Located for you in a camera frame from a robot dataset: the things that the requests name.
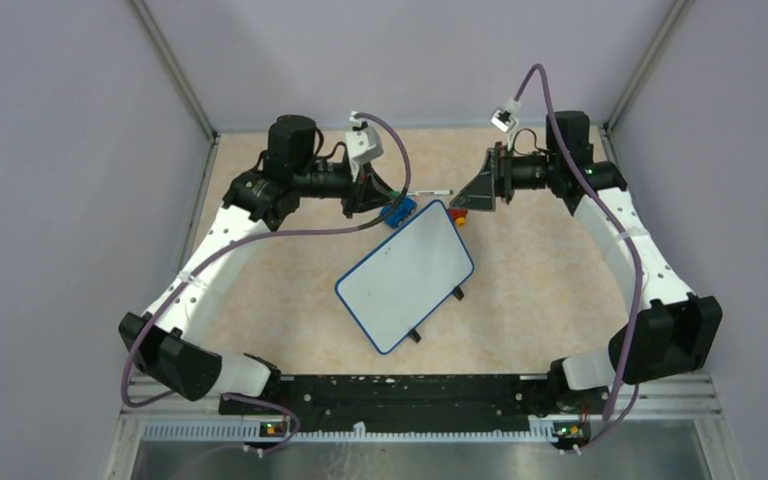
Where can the red yellow toy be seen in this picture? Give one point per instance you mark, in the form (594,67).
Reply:
(458,216)

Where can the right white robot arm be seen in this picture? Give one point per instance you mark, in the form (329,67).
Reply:
(674,328)

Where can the blue toy car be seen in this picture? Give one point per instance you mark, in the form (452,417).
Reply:
(400,215)

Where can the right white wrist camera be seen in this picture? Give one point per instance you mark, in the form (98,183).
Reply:
(504,118)

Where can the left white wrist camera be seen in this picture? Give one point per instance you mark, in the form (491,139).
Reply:
(363,145)

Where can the blue-framed whiteboard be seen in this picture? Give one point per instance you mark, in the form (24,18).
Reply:
(393,289)

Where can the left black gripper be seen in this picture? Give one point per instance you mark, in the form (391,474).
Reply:
(368,192)

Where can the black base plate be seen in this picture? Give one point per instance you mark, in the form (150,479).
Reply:
(528,393)

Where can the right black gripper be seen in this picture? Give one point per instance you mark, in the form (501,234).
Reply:
(479,194)

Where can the green-capped whiteboard marker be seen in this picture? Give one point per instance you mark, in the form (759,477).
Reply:
(424,193)

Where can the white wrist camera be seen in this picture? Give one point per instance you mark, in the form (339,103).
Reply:
(504,118)
(363,145)

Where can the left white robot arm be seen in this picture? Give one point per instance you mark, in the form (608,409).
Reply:
(165,341)

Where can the aluminium frame rail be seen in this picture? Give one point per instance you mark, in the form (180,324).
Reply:
(667,429)

